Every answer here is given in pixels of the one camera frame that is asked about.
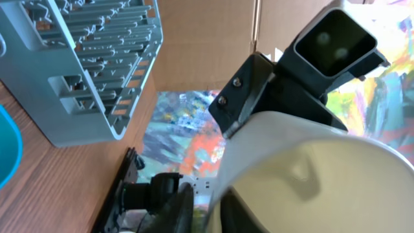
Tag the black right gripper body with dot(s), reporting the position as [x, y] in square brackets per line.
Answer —
[260, 85]

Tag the grey dishwasher rack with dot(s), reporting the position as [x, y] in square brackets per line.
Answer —
[78, 67]

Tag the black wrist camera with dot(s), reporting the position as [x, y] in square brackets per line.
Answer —
[330, 51]

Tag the teal plastic tray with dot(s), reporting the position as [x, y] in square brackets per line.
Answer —
[11, 147]

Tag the white cup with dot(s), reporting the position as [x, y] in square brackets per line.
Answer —
[281, 173]

